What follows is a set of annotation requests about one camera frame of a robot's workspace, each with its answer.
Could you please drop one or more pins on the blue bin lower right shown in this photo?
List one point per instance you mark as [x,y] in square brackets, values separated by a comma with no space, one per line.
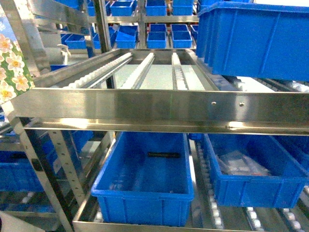
[280,189]

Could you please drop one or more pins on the flower gift bag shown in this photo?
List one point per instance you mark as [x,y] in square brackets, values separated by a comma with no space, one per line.
[15,77]

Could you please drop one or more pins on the steel roller rack frame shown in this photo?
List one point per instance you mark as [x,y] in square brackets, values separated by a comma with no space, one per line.
[94,77]

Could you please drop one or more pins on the large blue bin behind tray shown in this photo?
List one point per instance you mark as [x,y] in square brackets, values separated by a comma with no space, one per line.
[255,40]

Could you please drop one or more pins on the blue bin lower centre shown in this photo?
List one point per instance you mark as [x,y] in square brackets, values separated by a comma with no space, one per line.
[146,179]

